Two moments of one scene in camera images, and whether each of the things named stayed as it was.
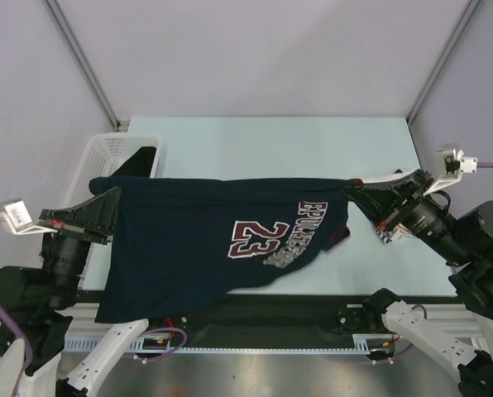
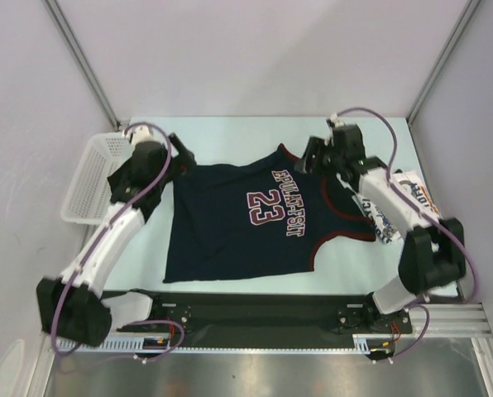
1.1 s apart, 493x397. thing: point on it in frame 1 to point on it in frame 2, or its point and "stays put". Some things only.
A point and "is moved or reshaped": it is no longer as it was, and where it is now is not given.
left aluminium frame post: (58, 13) stays put
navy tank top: (175, 242) is moved or reshaped
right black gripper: (382, 198) to (315, 147)
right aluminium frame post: (413, 112) stays put
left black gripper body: (79, 233) to (178, 166)
